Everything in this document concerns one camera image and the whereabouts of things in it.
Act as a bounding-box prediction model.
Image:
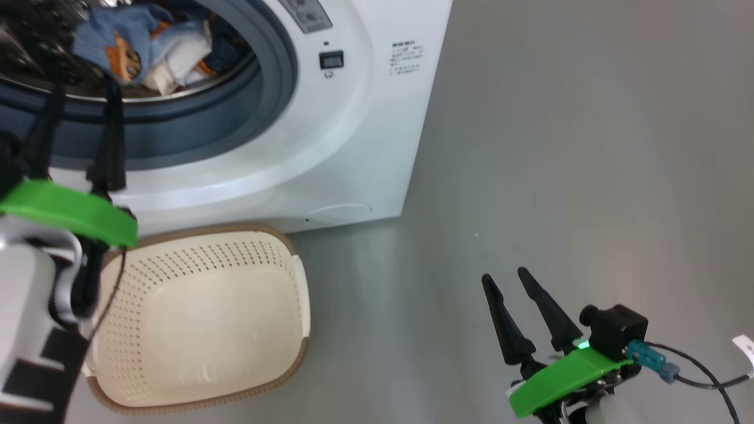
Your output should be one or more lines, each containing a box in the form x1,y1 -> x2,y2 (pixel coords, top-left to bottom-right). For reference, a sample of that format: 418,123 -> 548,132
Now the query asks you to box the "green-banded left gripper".
0,77 -> 139,322

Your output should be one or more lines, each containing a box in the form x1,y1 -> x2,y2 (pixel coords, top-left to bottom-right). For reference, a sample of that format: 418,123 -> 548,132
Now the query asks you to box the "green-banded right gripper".
481,267 -> 634,424

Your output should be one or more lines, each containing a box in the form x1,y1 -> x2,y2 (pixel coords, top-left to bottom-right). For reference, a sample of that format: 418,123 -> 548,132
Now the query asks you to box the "blue cartoon-print garment cream lining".
72,3 -> 214,96

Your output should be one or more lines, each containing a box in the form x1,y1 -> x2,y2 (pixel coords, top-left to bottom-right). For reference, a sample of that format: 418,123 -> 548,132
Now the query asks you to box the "stainless steel washer drum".
0,0 -> 260,104

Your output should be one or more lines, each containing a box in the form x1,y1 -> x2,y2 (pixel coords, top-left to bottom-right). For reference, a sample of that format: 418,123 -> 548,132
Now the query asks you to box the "white front-load washing machine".
0,0 -> 454,236

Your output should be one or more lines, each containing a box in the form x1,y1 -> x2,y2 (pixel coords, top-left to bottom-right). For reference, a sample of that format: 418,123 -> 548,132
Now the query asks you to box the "round white filter cover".
303,204 -> 373,224

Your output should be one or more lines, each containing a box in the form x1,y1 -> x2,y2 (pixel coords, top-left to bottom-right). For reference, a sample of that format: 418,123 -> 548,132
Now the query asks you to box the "cream perforated laundry basket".
82,224 -> 311,415

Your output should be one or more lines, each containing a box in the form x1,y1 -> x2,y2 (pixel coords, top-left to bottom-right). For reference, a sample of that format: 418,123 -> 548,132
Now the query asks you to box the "grey warning sticker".
279,0 -> 333,34

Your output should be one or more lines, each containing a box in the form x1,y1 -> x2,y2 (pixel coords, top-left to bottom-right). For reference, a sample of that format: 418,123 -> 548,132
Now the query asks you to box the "teal cable connector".
626,340 -> 680,383

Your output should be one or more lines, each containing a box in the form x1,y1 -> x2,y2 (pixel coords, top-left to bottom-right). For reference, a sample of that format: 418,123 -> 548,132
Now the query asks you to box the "thin black left gripper cable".
88,247 -> 127,342

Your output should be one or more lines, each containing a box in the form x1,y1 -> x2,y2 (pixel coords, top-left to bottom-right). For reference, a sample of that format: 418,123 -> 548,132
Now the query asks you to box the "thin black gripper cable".
88,247 -> 127,342
642,342 -> 754,424

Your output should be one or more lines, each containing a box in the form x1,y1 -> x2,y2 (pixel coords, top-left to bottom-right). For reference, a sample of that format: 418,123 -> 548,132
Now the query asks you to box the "thin black right gripper cable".
642,342 -> 754,424

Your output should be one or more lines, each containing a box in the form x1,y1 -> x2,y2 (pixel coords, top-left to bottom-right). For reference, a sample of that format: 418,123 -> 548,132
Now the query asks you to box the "white cable tag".
732,334 -> 754,377

